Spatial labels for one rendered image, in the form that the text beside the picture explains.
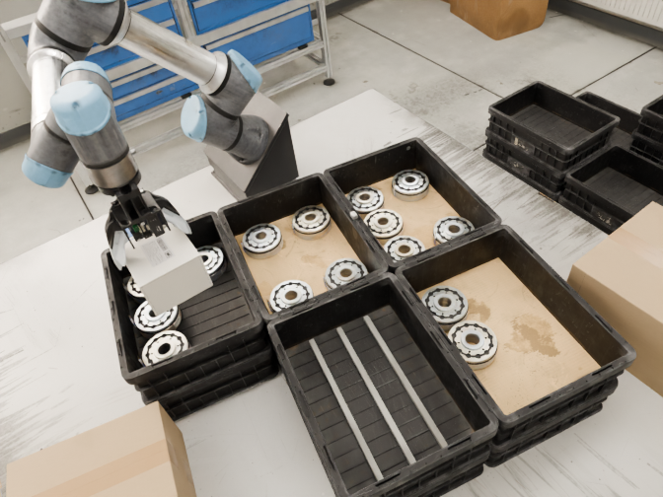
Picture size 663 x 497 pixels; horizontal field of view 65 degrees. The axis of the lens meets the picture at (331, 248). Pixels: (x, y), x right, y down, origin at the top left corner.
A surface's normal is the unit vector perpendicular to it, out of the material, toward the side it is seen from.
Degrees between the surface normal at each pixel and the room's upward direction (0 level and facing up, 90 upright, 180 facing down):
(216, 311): 0
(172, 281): 90
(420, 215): 0
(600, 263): 0
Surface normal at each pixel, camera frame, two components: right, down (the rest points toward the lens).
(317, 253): -0.11, -0.67
